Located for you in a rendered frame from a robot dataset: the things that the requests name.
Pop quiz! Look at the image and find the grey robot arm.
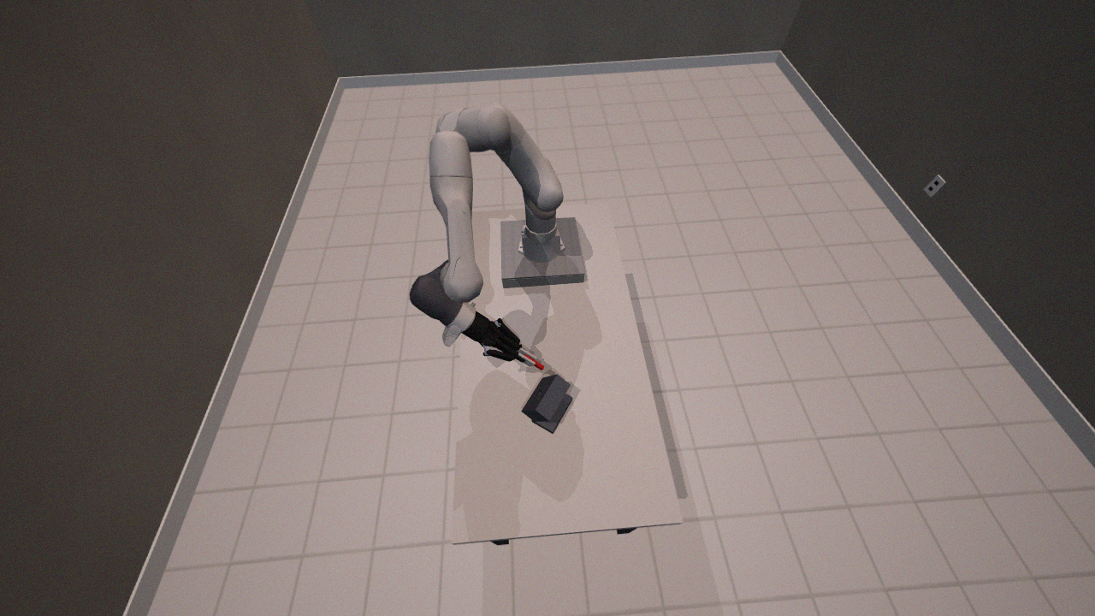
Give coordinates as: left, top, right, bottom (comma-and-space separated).
410, 103, 565, 347

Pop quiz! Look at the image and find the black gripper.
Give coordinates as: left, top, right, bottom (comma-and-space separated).
462, 311, 537, 367

